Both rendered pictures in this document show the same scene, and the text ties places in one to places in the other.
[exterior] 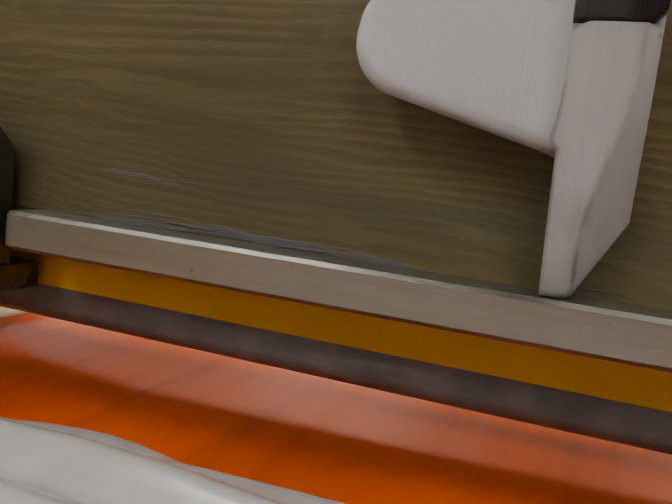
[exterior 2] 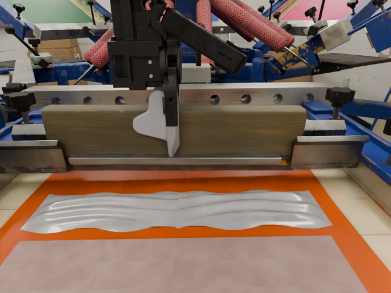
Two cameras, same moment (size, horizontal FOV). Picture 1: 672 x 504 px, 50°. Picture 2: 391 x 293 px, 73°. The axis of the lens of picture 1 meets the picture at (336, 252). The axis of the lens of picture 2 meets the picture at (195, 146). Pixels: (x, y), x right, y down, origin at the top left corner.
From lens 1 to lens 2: 23 cm
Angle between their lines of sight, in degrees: 26
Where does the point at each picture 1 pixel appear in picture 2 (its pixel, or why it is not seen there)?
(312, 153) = (127, 138)
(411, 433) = (153, 175)
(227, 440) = (124, 186)
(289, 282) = (129, 161)
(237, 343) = (118, 168)
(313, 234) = (130, 150)
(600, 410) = (181, 167)
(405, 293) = (149, 160)
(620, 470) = (186, 172)
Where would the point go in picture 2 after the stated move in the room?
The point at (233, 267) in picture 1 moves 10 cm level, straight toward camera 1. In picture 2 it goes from (118, 161) to (140, 199)
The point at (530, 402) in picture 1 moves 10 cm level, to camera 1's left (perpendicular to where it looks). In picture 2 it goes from (171, 167) to (101, 180)
